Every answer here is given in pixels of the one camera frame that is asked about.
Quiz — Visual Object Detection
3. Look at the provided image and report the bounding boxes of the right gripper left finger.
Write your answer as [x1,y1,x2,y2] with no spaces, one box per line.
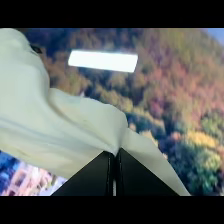
[51,150,116,197]

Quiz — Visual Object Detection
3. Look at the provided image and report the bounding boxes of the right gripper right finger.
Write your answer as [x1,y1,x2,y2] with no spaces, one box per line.
[115,147,180,197]

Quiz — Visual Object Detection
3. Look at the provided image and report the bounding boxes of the cream T-shirt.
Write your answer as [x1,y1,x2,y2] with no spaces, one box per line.
[0,28,191,197]

